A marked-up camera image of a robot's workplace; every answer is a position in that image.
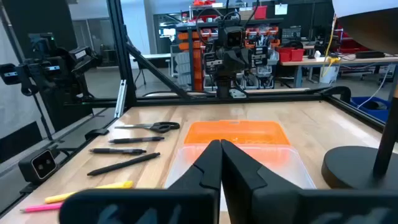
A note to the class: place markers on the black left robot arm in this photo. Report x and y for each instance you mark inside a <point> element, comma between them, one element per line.
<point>223,87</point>

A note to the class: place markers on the black table-level camera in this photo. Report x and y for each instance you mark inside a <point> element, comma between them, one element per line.
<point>40,165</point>

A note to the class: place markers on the clear plastic supply box base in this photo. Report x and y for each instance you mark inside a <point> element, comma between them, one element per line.
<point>280,165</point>

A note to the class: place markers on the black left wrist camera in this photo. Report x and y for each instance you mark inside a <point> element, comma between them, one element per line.
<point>234,37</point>

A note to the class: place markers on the metal shelf with orange bins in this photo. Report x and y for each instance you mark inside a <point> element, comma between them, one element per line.
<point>197,56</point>

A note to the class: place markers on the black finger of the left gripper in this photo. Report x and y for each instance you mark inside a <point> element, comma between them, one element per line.
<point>228,62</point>
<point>258,57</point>

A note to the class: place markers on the yellow Bic highlighter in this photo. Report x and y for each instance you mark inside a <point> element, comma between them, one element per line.
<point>115,185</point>

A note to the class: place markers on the white paper sign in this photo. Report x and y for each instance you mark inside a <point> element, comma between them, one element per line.
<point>281,9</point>

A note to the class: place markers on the black lamp with white globe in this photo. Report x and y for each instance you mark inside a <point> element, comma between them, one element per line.
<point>348,168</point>

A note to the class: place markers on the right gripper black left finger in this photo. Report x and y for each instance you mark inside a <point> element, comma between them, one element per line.
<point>199,177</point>

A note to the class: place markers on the wooden background workbench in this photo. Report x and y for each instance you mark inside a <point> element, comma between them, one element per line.
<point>357,60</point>

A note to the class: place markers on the black Pilot gel pen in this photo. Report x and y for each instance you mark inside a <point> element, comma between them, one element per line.
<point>118,151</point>
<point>136,140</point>

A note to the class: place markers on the matte black marker pen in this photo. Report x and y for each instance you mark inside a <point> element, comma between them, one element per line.
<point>124,164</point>

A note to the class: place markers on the pink highlighter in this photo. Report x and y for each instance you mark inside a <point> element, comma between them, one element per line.
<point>43,207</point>

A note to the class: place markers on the silver metal bracket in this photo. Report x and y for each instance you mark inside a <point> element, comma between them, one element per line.
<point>120,99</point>

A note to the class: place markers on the white bucket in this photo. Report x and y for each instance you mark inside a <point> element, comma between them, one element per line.
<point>331,74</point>

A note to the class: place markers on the red plastic bin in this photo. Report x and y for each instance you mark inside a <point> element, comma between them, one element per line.
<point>260,12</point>
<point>284,55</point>
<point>298,54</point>

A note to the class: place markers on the blue plastic bin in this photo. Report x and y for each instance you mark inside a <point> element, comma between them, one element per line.
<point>363,104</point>

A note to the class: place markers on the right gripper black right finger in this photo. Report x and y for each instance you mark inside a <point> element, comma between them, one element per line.
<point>242,186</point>

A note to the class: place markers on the black curved corner bracket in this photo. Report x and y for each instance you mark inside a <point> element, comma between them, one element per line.
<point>339,91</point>

